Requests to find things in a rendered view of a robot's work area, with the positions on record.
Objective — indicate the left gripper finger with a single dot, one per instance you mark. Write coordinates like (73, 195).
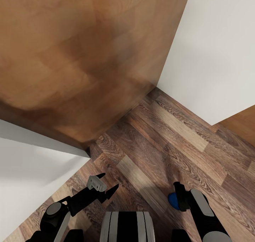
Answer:
(101, 175)
(111, 191)

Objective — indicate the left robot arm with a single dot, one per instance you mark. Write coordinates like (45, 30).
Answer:
(57, 215)

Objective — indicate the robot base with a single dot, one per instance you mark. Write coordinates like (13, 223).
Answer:
(178, 235)

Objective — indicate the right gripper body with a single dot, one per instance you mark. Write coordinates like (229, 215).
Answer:
(179, 189)

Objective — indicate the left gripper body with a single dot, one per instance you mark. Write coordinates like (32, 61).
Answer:
(89, 196)

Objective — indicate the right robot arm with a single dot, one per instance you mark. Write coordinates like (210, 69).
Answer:
(208, 225)

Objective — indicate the sandal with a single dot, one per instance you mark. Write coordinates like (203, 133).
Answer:
(172, 198)

